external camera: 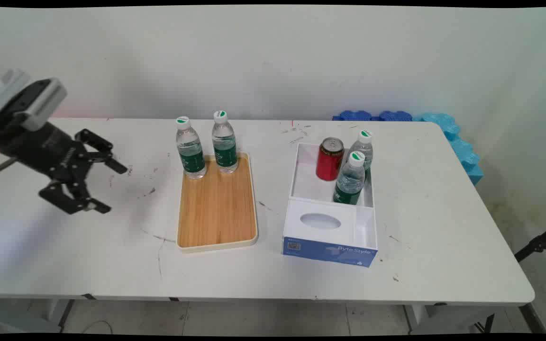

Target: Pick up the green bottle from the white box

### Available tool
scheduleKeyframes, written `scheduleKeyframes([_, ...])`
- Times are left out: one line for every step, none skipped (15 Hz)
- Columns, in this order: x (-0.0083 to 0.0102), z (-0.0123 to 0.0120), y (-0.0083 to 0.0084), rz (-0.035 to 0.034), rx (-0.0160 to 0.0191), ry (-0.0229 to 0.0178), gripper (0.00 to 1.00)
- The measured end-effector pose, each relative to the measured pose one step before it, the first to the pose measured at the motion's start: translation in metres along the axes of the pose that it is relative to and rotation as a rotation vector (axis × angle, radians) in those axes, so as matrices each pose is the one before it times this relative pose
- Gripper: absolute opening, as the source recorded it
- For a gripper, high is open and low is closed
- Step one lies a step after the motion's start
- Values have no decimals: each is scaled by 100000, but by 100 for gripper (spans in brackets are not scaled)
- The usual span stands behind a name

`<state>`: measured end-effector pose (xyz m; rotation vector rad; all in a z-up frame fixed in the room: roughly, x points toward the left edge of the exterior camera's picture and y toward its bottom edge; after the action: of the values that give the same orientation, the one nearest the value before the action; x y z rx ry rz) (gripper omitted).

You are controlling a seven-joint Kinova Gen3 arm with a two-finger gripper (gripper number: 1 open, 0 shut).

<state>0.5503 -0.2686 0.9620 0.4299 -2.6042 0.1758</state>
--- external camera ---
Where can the green label water bottle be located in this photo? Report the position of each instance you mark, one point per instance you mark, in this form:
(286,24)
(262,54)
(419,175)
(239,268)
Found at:
(190,151)
(224,144)
(350,182)
(364,148)

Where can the red soda can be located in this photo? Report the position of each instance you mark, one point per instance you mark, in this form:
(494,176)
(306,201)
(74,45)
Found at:
(329,163)

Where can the black tripod leg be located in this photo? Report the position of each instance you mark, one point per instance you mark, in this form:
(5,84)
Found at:
(538,244)

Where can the grey table leg frame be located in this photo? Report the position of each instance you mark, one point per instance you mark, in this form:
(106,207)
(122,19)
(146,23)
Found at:
(448,319)

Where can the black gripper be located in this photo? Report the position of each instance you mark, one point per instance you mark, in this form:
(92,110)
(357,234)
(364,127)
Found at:
(48,149)

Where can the wooden tray with cream rim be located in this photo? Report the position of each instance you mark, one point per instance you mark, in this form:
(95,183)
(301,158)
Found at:
(217,203)

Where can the grey table leg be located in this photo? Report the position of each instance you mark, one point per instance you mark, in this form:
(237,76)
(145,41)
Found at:
(59,312)

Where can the white and blue cardboard box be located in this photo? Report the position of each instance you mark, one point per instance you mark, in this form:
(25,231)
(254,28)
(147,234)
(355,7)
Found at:
(330,227)

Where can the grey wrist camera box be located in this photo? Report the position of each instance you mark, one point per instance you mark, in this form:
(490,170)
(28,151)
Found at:
(45,102)

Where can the cyan foam puzzle mat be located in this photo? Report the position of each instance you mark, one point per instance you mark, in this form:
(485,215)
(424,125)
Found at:
(462,149)

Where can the blue foam puzzle mat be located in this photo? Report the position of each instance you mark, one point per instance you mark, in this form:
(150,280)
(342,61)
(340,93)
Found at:
(356,115)
(395,115)

